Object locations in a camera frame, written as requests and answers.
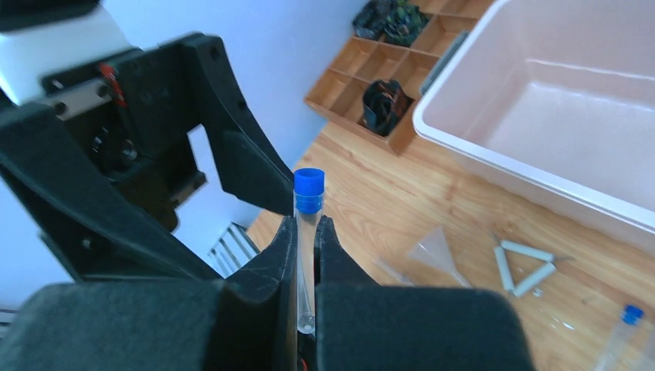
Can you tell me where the pink plastic bin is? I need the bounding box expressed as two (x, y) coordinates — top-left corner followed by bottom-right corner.
(412, 1), (654, 252)

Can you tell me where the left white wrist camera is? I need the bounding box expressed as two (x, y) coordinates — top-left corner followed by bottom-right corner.
(1, 5), (131, 105)

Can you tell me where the wooden compartment tray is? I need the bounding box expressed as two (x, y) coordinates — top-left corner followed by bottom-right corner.
(304, 0), (492, 155)

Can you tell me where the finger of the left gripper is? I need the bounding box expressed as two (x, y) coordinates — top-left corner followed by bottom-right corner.
(189, 33), (293, 216)

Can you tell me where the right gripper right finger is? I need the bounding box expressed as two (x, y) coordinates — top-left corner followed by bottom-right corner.
(314, 215), (380, 371)

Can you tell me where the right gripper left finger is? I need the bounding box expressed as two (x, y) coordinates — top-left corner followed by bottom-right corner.
(225, 216), (297, 370)

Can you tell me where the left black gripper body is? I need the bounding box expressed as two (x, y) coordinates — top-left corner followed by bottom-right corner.
(1, 32), (224, 282)

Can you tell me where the clay pipe triangle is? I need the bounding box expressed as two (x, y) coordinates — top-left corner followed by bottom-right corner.
(491, 233), (574, 298)

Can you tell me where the clear plastic funnel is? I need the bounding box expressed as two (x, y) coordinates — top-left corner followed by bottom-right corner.
(408, 226), (471, 288)

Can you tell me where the blue capped test tube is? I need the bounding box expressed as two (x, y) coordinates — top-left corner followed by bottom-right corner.
(593, 305), (644, 371)
(294, 168), (325, 335)

